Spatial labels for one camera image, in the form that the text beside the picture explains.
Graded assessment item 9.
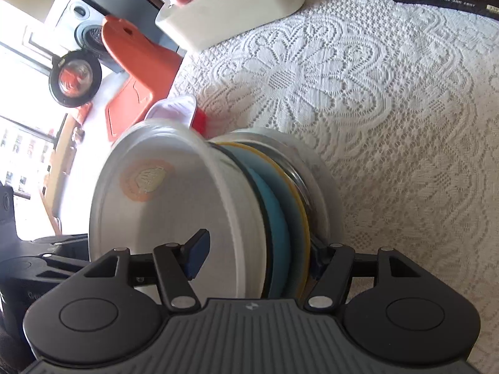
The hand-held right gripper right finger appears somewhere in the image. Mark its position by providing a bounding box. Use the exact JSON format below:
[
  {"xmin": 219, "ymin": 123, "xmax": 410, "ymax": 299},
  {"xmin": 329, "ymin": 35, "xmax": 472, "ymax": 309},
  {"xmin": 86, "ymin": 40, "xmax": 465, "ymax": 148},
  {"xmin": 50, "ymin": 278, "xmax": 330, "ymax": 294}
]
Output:
[{"xmin": 305, "ymin": 242, "xmax": 416, "ymax": 314}]

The white plate with yellow rim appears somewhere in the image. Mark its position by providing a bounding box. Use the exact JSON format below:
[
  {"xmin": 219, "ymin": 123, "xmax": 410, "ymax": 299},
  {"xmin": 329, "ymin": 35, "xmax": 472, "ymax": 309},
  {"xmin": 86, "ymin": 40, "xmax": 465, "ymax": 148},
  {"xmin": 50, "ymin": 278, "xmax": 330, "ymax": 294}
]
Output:
[{"xmin": 216, "ymin": 140, "xmax": 312, "ymax": 299}]

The white cup with red base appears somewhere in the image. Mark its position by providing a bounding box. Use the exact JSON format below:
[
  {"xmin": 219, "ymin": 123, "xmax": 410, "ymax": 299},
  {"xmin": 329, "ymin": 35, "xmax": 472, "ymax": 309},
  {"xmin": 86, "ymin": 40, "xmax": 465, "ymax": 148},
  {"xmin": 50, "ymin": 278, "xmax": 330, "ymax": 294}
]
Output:
[{"xmin": 144, "ymin": 95, "xmax": 207, "ymax": 141}]

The white bowl with orange print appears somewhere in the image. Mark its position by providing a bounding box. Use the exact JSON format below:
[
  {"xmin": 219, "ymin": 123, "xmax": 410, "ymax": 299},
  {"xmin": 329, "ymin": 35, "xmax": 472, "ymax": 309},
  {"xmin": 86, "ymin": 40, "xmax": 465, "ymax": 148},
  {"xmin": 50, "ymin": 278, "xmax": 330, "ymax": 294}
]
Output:
[{"xmin": 89, "ymin": 119, "xmax": 268, "ymax": 300}]

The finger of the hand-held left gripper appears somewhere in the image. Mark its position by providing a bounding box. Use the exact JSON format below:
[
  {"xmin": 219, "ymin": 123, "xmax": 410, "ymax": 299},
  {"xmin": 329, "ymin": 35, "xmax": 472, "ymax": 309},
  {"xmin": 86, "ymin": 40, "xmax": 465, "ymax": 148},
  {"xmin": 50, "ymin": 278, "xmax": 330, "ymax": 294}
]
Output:
[
  {"xmin": 30, "ymin": 233, "xmax": 90, "ymax": 247},
  {"xmin": 38, "ymin": 252, "xmax": 91, "ymax": 280}
]

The orange plastic chair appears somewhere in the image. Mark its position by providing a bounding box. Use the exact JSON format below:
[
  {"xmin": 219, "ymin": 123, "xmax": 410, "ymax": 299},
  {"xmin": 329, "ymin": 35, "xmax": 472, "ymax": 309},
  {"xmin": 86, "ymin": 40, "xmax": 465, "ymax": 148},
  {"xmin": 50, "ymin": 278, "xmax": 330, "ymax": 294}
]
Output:
[{"xmin": 101, "ymin": 15, "xmax": 184, "ymax": 141}]

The blue bowl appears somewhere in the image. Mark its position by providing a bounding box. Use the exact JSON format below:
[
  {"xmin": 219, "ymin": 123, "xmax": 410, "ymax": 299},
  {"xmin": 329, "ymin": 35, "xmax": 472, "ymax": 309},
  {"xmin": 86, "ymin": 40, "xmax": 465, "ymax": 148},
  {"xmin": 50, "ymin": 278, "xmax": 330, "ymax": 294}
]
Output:
[{"xmin": 218, "ymin": 142, "xmax": 291, "ymax": 300}]

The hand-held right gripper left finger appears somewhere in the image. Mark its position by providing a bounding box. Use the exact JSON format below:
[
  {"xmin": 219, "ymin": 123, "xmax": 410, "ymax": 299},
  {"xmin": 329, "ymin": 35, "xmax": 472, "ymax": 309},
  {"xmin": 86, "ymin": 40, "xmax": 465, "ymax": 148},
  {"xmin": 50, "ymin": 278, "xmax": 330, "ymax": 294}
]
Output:
[{"xmin": 82, "ymin": 229, "xmax": 211, "ymax": 314}]

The washing machine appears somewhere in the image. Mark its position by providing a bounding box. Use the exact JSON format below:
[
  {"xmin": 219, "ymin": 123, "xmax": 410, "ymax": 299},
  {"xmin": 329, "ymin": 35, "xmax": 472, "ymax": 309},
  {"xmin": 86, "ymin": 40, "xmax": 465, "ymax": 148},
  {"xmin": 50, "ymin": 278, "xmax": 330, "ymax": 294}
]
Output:
[{"xmin": 21, "ymin": 0, "xmax": 118, "ymax": 108}]

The white rectangular container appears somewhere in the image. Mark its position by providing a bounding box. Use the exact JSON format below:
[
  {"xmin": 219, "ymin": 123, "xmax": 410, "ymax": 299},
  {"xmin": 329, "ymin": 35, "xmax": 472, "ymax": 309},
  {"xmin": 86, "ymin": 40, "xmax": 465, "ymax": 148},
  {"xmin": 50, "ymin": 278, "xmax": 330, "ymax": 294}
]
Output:
[{"xmin": 155, "ymin": 0, "xmax": 307, "ymax": 52}]

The white lace tablecloth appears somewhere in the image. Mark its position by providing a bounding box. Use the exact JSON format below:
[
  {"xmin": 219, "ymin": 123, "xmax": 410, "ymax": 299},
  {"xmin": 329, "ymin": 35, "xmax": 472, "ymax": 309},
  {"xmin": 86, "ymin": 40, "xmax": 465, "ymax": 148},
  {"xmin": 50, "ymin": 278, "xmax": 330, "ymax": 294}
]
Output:
[{"xmin": 167, "ymin": 0, "xmax": 499, "ymax": 359}]

